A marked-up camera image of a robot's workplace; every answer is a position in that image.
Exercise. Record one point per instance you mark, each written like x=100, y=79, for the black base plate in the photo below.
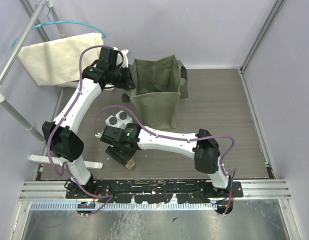
x=155, y=191

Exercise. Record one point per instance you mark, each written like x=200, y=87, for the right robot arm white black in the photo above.
x=201, y=147

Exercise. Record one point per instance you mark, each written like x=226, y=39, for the metal clothes rack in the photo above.
x=36, y=103

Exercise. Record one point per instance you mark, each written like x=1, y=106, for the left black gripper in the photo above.
x=129, y=81

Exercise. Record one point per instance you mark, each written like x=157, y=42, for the amber liquid bottle white cap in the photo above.
x=130, y=164

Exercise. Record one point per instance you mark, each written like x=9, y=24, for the olive green canvas bag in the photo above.
x=159, y=86

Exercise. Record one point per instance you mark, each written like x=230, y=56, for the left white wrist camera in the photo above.
x=122, y=58

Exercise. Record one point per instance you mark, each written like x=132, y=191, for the white square bottle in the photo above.
x=111, y=121
x=124, y=118

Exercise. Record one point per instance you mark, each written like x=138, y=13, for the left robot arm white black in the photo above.
x=62, y=141

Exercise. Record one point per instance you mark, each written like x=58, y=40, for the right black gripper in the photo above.
x=112, y=150

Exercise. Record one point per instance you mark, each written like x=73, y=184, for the cream canvas cloth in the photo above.
x=56, y=62

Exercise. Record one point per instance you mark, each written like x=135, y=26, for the aluminium rail front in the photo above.
x=49, y=190

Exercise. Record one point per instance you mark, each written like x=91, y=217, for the grey slotted cable duct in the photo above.
x=74, y=205

